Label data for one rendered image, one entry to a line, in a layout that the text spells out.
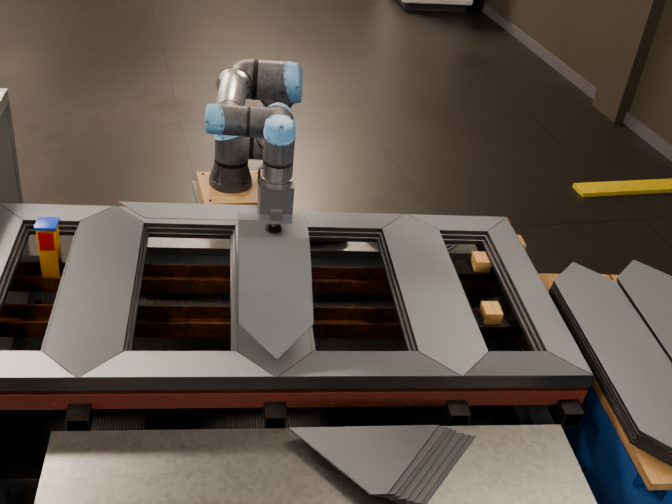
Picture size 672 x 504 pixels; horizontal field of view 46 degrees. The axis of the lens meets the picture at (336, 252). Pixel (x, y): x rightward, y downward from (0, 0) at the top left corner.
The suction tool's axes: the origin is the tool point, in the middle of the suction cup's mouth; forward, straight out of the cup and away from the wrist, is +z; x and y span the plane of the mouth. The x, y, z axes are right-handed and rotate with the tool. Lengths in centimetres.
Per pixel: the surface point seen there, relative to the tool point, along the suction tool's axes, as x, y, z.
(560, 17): 406, 273, 67
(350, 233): 25.7, 27.3, 17.3
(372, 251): 39, 39, 33
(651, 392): -48, 88, 16
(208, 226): 28.8, -15.2, 16.5
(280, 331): -28.0, -0.6, 9.5
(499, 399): -40, 53, 23
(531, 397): -41, 62, 23
